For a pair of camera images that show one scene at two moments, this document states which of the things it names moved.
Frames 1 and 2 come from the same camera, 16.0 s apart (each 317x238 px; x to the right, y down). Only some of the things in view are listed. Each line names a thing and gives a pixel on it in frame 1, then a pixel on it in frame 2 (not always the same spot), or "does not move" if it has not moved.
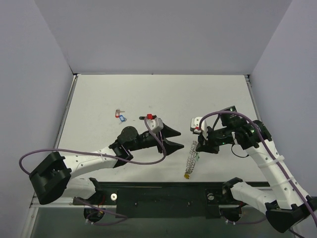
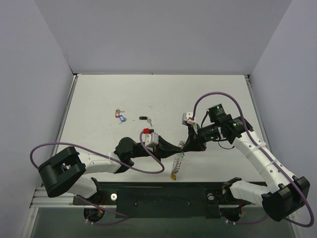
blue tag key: [122, 118] does not move
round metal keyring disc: [190, 163] to [178, 161]
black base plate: [166, 200] does not move
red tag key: [117, 112] does not move
